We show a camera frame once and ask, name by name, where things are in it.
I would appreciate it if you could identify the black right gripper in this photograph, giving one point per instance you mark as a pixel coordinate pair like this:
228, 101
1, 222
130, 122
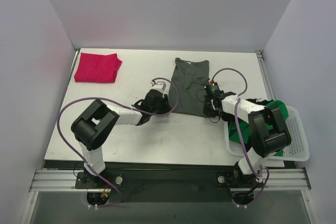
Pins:
207, 106

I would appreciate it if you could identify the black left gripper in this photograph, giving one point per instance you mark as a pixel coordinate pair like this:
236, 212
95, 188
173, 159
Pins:
163, 102

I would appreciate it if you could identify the grey t shirt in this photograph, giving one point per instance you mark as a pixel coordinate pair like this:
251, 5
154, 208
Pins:
187, 93

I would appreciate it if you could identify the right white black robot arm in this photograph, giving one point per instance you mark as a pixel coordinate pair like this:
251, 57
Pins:
252, 163

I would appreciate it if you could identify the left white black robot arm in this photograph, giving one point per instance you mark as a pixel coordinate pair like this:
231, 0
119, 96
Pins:
93, 126

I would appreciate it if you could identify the green t shirt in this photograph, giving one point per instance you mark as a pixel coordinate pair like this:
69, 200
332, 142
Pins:
268, 129

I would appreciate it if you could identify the folded red t shirt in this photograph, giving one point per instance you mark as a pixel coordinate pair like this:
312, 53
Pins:
94, 68

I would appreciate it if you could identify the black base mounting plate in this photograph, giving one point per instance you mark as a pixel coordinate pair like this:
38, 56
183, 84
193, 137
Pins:
138, 183

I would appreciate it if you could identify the white perforated plastic basket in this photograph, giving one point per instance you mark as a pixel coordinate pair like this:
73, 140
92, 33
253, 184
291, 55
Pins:
297, 151

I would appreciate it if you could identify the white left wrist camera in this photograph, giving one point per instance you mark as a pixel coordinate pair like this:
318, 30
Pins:
159, 86

